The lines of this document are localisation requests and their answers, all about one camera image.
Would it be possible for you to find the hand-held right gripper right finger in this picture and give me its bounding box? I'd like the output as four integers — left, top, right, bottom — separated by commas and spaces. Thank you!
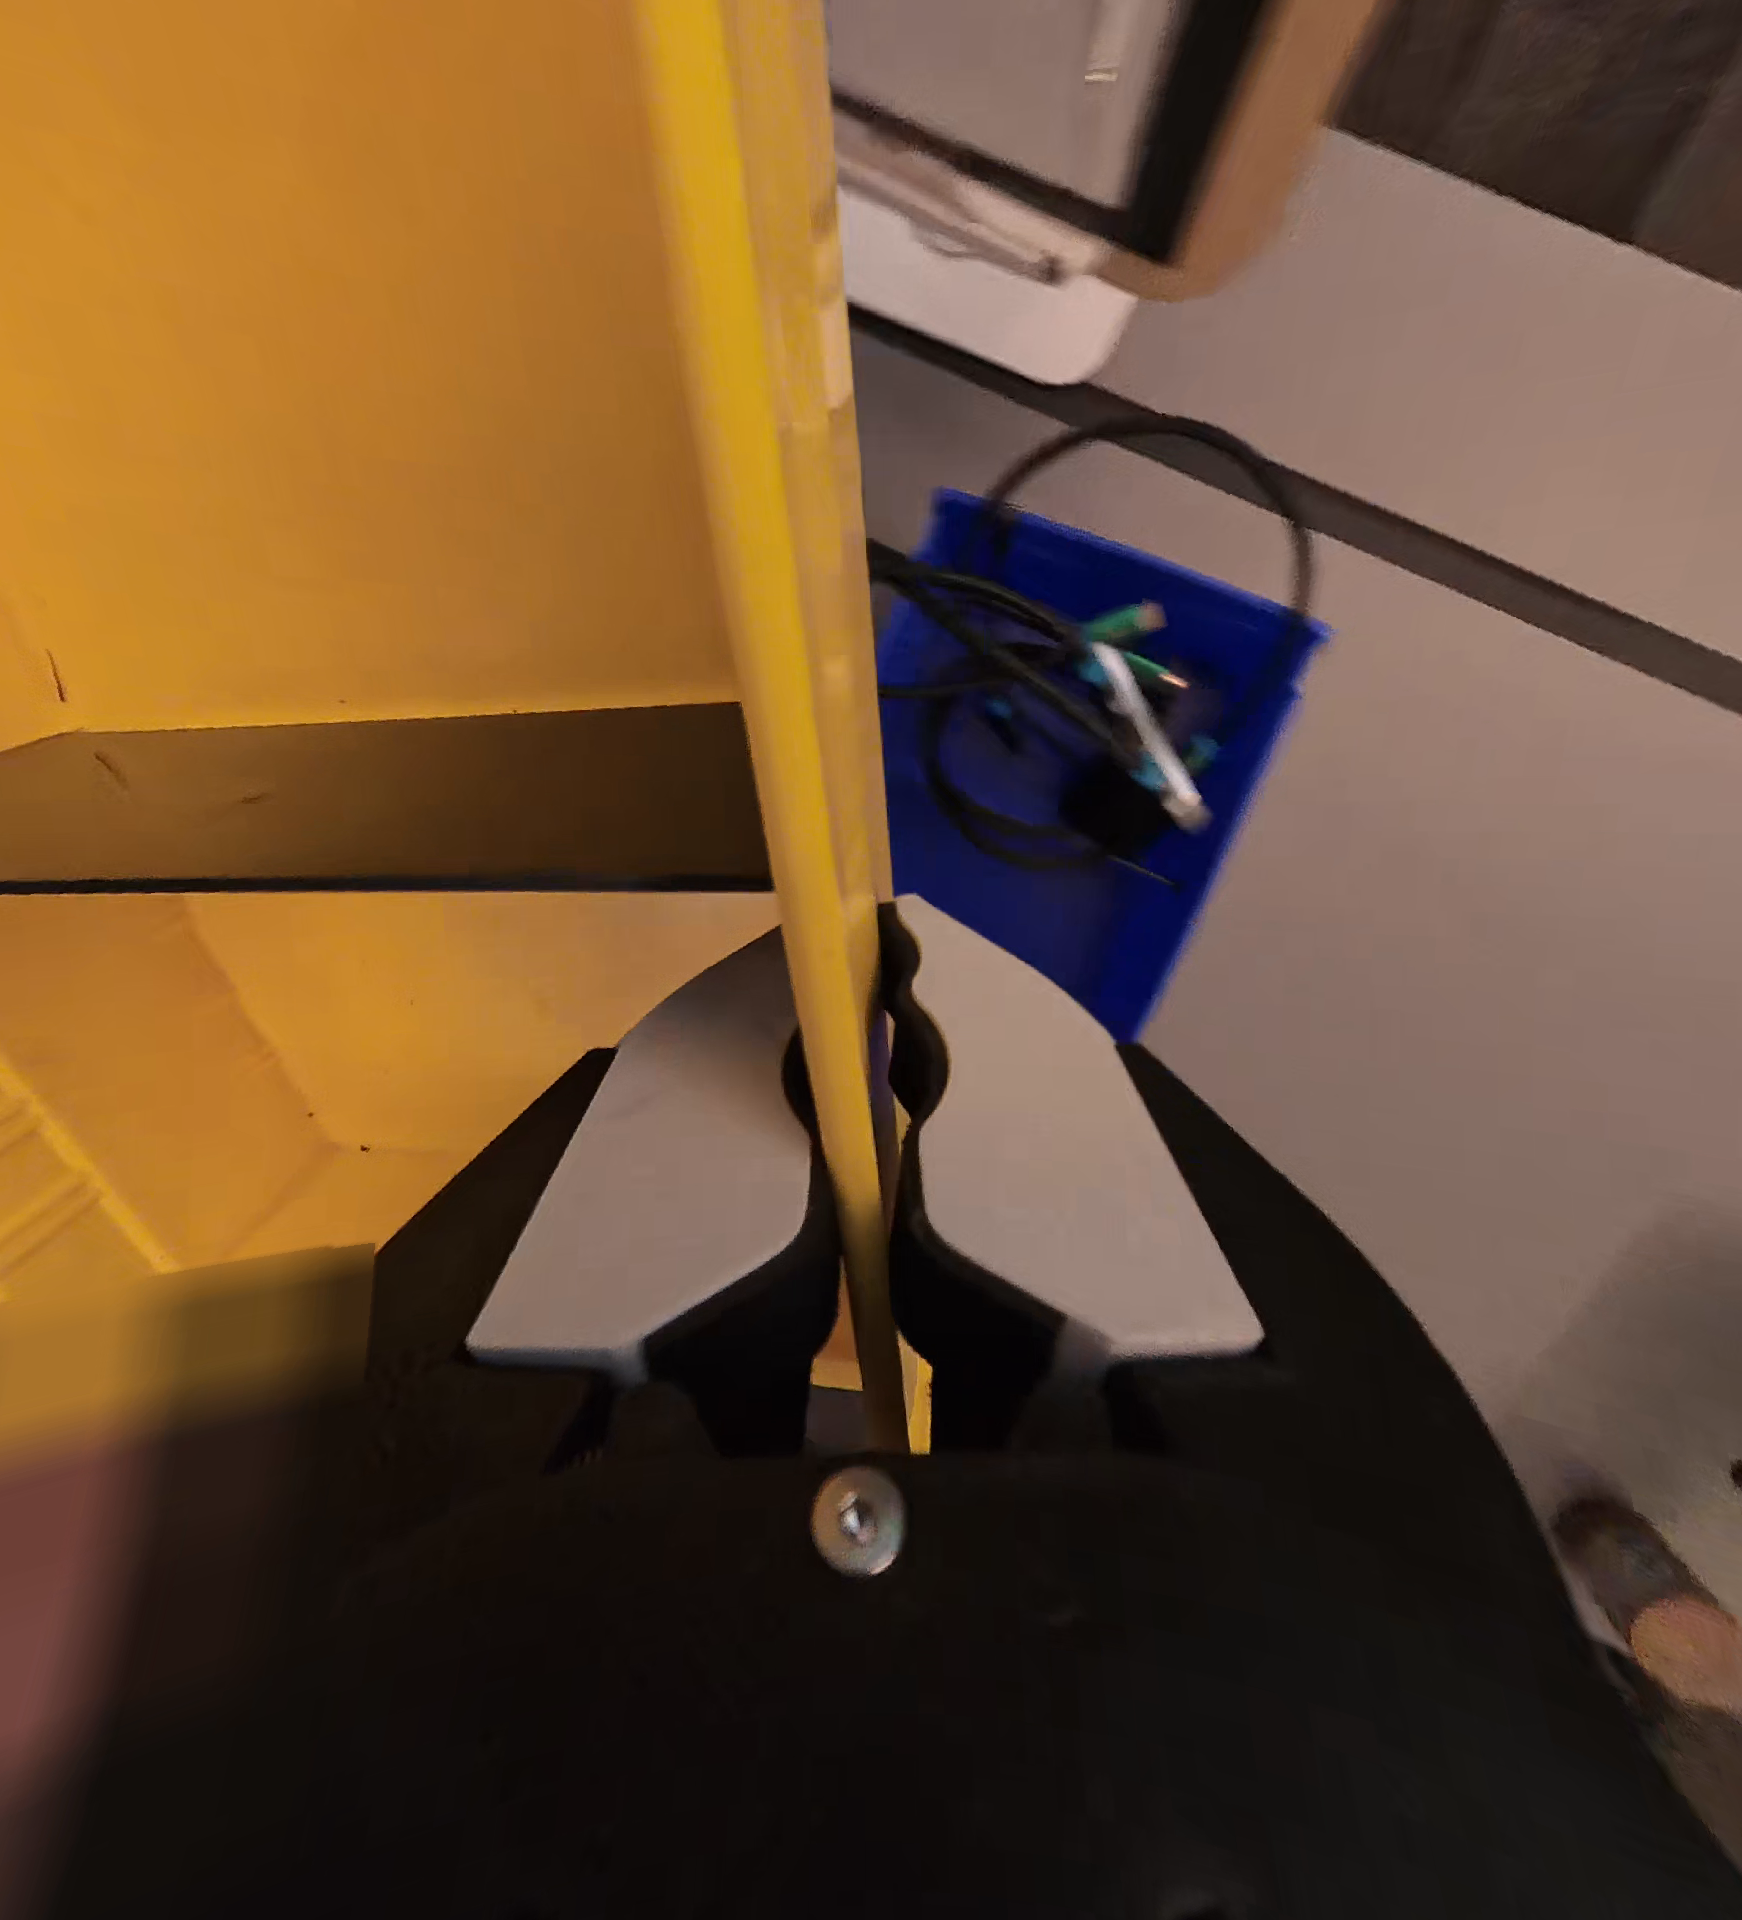
878, 896, 1270, 1358

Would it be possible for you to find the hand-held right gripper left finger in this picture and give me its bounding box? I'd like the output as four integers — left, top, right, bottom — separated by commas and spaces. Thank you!
466, 924, 831, 1379

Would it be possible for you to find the blue plastic bin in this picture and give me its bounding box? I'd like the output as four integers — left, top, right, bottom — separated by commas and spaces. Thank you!
869, 488, 1332, 1047

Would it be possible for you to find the silver hdmi adapter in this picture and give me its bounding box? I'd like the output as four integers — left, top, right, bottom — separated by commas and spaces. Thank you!
1087, 642, 1215, 835

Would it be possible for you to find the black braided hdmi cable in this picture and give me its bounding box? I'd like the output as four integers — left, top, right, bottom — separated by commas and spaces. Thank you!
984, 419, 1315, 632
871, 539, 1115, 692

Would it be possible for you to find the yellow plastic bin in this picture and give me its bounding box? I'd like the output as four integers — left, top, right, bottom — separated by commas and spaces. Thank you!
0, 0, 939, 1465

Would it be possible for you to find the small black box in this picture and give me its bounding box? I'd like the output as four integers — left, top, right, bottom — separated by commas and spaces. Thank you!
1057, 765, 1177, 860

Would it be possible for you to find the white sign stand base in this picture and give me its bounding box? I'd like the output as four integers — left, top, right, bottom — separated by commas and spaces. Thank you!
839, 181, 1147, 387

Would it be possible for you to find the wooden sign board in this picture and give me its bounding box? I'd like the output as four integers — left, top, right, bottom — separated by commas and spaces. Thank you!
1112, 0, 1386, 305

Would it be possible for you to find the clear acrylic sign holder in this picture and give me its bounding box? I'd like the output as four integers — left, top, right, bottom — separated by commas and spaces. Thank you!
830, 0, 1188, 288

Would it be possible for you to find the black cable with gold plugs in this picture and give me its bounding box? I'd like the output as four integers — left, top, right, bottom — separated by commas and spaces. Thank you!
932, 601, 1201, 874

